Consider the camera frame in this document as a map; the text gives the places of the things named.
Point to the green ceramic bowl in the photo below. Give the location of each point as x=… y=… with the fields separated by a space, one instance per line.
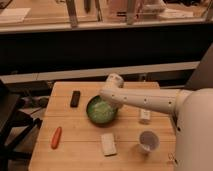
x=99 y=111

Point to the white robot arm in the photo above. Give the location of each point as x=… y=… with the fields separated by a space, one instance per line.
x=194 y=112

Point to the black chair frame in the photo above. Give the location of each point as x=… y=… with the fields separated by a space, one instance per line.
x=11 y=117

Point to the small white bottle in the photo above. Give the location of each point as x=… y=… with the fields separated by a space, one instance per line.
x=144 y=116

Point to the black rectangular block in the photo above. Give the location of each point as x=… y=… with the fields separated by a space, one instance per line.
x=75 y=98

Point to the orange carrot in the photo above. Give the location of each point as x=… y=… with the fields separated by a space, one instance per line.
x=56 y=138

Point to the white folded cloth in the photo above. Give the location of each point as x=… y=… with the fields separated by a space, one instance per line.
x=108 y=144

